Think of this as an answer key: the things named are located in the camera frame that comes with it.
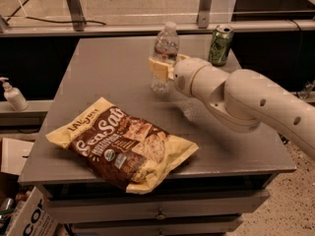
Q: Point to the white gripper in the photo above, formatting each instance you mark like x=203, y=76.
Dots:
x=184, y=75

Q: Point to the clear plastic water bottle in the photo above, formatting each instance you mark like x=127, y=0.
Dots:
x=165, y=50

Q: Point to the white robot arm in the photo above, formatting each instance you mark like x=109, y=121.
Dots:
x=242, y=99

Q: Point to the green soda can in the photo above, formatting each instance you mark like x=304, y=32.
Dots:
x=220, y=45

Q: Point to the white pump dispenser bottle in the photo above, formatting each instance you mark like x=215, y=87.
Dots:
x=13, y=95

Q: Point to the sea salt chips bag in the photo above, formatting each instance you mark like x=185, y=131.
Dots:
x=130, y=153

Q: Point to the white cardboard box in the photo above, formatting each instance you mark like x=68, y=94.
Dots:
x=32, y=219

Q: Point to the right metal railing post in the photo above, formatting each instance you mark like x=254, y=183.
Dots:
x=203, y=16

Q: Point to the metal railing post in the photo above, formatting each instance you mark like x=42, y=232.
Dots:
x=203, y=16
x=77, y=17

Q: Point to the left metal railing post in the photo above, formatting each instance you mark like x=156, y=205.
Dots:
x=77, y=17

